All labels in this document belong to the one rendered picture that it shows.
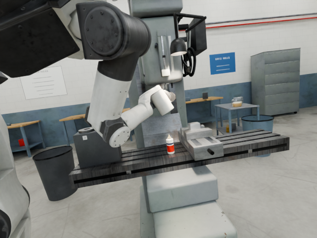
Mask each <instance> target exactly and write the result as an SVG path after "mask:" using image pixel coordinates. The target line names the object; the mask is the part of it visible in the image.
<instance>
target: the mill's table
mask: <svg viewBox="0 0 317 238"><path fill-rule="evenodd" d="M213 137H214V138H215V139H217V140H219V141H220V142H222V143H223V149H224V156H221V157H216V158H210V159H204V160H198V161H195V160H194V159H193V158H192V156H191V155H190V154H189V153H188V151H187V150H186V149H185V147H184V146H183V145H182V143H181V142H175V143H174V150H175V152H174V153H173V154H168V153H167V144H161V145H156V146H149V147H144V148H138V149H132V150H126V151H122V156H121V160H120V161H116V162H111V163H105V164H100V165H95V166H90V167H84V168H80V166H79V164H78V166H76V167H75V168H74V169H73V171H71V173H70V174H69V175H68V177H69V181H70V185H71V188H72V189H76V188H81V187H88V186H94V185H99V184H104V183H109V182H115V181H120V180H125V179H133V178H138V177H143V176H148V175H154V174H159V173H164V172H170V171H175V170H182V169H187V168H193V167H198V166H203V165H209V164H214V163H220V162H226V161H232V160H237V159H242V158H248V157H253V156H259V155H264V154H269V153H276V152H282V151H287V150H289V148H290V137H288V136H284V135H282V136H281V135H280V134H277V133H272V132H270V131H267V130H266V131H265V130H263V129H260V128H259V129H254V130H248V131H242V132H236V133H230V134H224V135H218V136H213Z"/></svg>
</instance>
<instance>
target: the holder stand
mask: <svg viewBox="0 0 317 238"><path fill-rule="evenodd" d="M73 140H74V144H75V149H76V153H77V158H78V161H79V166H80V168H84V167H90V166H95V165H100V164H105V163H111V162H118V161H120V160H121V156H122V150H121V146H119V147H111V146H110V145H109V144H107V143H106V142H105V141H104V140H103V138H102V137H101V136H100V135H99V134H98V133H97V132H96V131H95V130H94V129H93V128H92V127H88V128H83V129H80V130H78V132H77V133H76V134H74V135H73Z"/></svg>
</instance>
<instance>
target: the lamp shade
mask: <svg viewBox="0 0 317 238"><path fill-rule="evenodd" d="M186 53H187V48H186V44H185V41H184V40H183V39H181V38H176V39H174V40H173V41H172V42H171V44H170V55H171V56H179V55H183V54H186Z"/></svg>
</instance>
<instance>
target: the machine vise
mask: <svg viewBox="0 0 317 238"><path fill-rule="evenodd" d="M200 128H205V127H204V125H200ZM187 130H189V129H188V127H181V128H180V131H178V136H179V141H180V142H181V143H182V145H183V146H184V147H185V149H186V150H187V151H188V153H189V154H190V155H191V156H192V158H193V159H194V160H195V161H198V160H204V159H210V158H216V157H221V156H224V149H223V143H222V142H220V141H219V140H217V139H215V138H214V137H212V136H210V137H204V138H197V139H191V140H186V139H185V138H184V131H187ZM207 149H211V150H212V151H214V155H211V154H210V153H209V152H208V151H207Z"/></svg>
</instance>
